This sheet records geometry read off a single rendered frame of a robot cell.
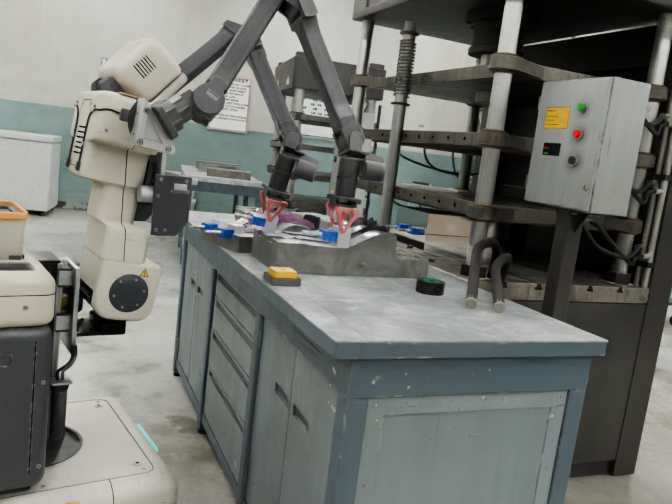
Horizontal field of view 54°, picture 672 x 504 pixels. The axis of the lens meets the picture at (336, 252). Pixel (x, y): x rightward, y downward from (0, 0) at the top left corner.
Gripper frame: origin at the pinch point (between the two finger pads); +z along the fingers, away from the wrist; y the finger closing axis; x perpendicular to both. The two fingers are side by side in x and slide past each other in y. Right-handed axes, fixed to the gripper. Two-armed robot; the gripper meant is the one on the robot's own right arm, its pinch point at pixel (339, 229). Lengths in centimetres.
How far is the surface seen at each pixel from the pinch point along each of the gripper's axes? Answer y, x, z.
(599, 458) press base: 19, -135, 82
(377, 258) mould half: 10.2, -18.3, 8.5
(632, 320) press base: 19, -136, 25
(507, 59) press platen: 20, -59, -59
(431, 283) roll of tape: -11.4, -24.9, 10.8
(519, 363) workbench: -50, -27, 20
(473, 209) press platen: 23, -58, -9
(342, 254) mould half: 10.1, -6.6, 8.3
